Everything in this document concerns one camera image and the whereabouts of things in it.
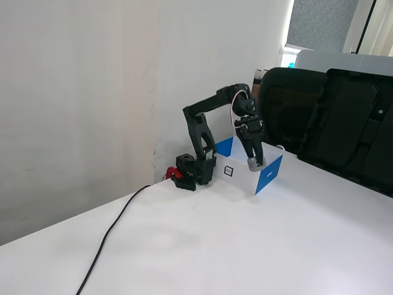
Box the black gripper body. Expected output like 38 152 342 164
234 116 265 136

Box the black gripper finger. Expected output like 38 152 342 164
251 134 267 166
236 131 256 160

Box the gray block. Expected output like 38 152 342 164
246 156 267 172

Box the blue and white cardboard box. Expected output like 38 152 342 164
213 136 284 196

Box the brown cardboard box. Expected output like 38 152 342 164
247 68 268 122

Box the black office chair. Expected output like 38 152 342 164
243 66 327 156

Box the red and black table clamp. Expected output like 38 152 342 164
163 166 197 192

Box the white panel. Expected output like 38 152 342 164
294 49 393 77

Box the gray window blind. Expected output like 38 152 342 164
285 0 360 53

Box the white and red servo wire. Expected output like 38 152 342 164
230 90 250 124

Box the black power cable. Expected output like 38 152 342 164
75 184 152 295

